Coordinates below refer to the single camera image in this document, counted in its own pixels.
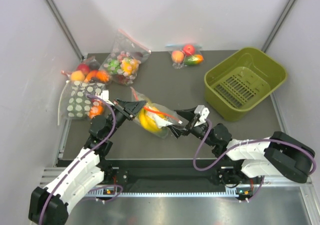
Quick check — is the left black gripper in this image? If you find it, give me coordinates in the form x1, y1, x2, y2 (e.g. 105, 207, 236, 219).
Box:
104, 98, 147, 139

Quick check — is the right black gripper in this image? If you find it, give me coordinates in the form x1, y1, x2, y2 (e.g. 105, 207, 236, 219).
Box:
166, 106, 217, 147

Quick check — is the yellow fake banana bunch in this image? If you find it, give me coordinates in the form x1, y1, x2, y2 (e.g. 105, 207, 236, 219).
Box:
138, 104, 165, 133

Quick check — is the red-zip bag with food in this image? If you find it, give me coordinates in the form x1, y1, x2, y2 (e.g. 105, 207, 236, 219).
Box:
131, 87, 183, 139

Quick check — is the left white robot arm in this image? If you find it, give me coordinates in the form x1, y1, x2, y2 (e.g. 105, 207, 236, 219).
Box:
28, 99, 147, 225

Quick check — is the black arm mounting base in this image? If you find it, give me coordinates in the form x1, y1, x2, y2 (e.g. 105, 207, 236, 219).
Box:
98, 159, 253, 194

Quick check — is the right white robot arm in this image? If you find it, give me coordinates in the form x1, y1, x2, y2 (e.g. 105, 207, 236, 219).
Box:
167, 105, 317, 184

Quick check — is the pink-zip dotted bag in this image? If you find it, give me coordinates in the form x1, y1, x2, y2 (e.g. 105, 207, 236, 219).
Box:
100, 29, 152, 86

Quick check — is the white-dotted bag with fruit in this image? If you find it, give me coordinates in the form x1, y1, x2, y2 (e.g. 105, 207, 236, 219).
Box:
57, 80, 106, 125

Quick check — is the left clear fruit bag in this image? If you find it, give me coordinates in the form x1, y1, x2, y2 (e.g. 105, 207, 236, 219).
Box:
61, 56, 111, 84

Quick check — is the fake green red mango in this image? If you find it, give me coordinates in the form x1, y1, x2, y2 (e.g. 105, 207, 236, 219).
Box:
184, 54, 204, 66

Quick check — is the fake peach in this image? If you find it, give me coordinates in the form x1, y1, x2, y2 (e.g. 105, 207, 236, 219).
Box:
171, 50, 185, 64

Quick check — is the blue-zip bag with fruit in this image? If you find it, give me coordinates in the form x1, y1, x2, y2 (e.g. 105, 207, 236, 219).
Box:
165, 43, 205, 69

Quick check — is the fake red apple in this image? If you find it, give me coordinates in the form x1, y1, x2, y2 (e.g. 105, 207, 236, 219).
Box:
182, 44, 196, 57

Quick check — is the olive green plastic basket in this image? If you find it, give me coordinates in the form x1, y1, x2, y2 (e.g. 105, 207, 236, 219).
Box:
204, 47, 288, 122

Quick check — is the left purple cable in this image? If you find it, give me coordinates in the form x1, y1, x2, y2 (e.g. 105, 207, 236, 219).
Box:
37, 93, 124, 225

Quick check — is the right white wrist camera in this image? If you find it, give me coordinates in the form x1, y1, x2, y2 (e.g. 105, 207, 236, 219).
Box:
194, 105, 210, 127

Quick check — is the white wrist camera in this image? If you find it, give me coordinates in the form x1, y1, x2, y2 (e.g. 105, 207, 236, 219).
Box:
98, 89, 114, 106
194, 105, 210, 127

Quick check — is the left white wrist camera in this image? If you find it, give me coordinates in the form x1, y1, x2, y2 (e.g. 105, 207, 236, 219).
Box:
98, 89, 114, 106

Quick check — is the grey slotted cable duct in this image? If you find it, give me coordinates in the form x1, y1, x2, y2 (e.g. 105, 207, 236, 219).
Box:
84, 187, 253, 198

